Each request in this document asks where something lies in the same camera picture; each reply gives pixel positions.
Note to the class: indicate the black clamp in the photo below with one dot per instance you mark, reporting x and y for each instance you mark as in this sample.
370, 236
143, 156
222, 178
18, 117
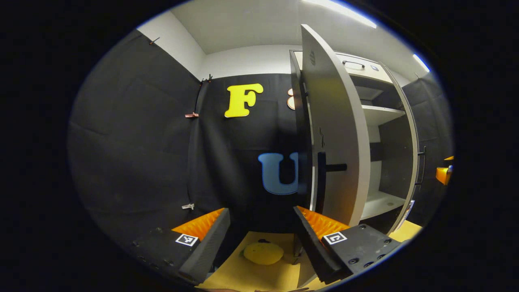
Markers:
206, 78
154, 40

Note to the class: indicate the short ceiling light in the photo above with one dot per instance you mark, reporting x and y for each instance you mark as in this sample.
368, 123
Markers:
421, 63

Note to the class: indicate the white cabinet door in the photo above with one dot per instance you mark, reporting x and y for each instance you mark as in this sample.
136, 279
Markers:
340, 121
415, 162

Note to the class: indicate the long ceiling light strip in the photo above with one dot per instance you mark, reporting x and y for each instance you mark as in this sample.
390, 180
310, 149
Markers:
344, 12

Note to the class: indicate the black backdrop cloth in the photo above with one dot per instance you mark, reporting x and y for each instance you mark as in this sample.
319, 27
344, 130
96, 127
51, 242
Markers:
134, 142
436, 121

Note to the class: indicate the white cabinet shelf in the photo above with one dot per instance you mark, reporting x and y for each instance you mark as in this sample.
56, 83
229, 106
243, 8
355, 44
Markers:
381, 202
379, 113

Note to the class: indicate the grey white cabinet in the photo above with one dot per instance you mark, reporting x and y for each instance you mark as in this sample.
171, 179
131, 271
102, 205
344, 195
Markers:
393, 154

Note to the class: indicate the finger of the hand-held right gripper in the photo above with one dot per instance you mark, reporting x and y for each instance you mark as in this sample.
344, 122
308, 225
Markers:
442, 175

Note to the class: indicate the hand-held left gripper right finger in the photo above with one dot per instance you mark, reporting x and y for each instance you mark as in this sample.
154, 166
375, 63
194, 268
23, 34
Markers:
312, 247

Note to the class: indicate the red clamp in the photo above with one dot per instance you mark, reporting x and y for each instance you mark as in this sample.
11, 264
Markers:
191, 115

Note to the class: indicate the white clamp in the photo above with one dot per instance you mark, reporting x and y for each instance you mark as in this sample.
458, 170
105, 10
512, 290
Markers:
187, 206

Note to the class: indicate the yellow fruit-shaped object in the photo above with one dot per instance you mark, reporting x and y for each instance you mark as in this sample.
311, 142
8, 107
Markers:
263, 253

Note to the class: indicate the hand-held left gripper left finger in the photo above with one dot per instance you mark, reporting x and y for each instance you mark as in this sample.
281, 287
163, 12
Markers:
209, 247

